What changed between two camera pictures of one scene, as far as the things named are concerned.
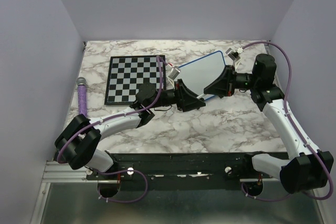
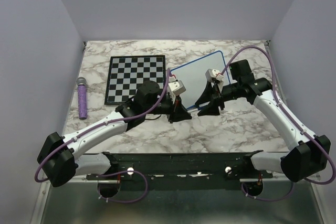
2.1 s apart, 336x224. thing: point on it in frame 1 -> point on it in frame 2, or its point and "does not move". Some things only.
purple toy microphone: (82, 95) does not move
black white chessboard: (127, 74) does not move
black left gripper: (185, 101) -> (178, 112)
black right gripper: (224, 85) -> (212, 109)
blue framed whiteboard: (198, 73) does not move
